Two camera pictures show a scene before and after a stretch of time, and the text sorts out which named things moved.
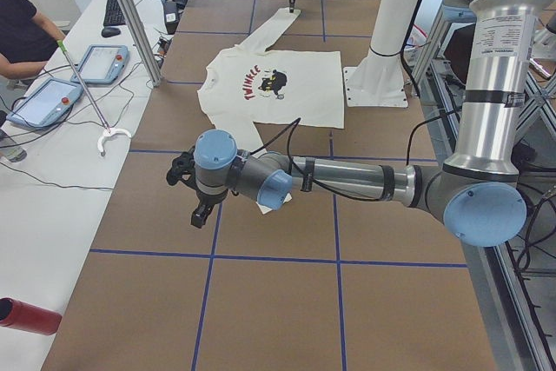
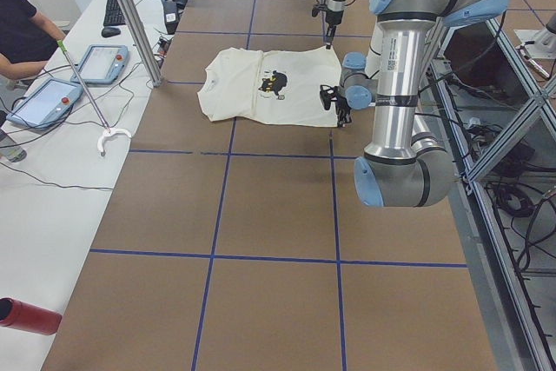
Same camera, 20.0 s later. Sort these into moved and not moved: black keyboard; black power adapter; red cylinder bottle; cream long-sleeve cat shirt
Moved: cream long-sleeve cat shirt
Not moved: red cylinder bottle; black power adapter; black keyboard
